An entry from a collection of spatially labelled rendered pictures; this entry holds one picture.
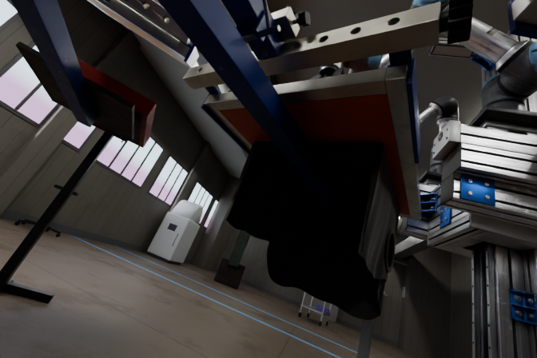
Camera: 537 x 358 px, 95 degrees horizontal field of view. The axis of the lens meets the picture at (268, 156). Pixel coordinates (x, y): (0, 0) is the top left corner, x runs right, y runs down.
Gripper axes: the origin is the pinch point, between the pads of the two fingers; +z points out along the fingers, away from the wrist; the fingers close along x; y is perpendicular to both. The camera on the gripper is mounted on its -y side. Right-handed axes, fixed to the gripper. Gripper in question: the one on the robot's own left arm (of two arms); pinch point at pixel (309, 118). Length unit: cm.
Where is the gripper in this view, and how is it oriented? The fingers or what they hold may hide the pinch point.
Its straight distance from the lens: 81.4
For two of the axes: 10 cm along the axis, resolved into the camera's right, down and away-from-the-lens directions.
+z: -3.3, 8.5, -4.1
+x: 4.7, 5.3, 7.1
